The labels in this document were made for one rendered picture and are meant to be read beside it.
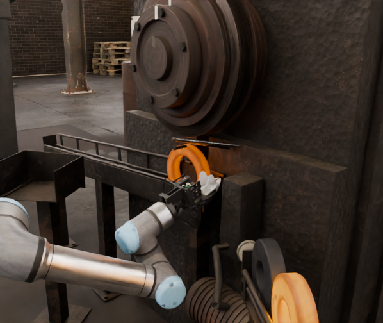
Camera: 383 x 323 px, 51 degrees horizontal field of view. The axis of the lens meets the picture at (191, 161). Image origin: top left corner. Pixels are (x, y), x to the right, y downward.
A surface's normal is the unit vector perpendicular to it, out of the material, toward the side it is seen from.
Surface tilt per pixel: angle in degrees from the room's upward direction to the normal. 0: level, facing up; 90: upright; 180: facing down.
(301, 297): 26
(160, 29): 90
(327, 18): 90
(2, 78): 90
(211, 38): 74
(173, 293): 88
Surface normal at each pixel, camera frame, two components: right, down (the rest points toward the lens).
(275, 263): 0.07, -0.57
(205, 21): 0.15, -0.22
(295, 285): 0.03, -0.89
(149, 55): -0.76, 0.18
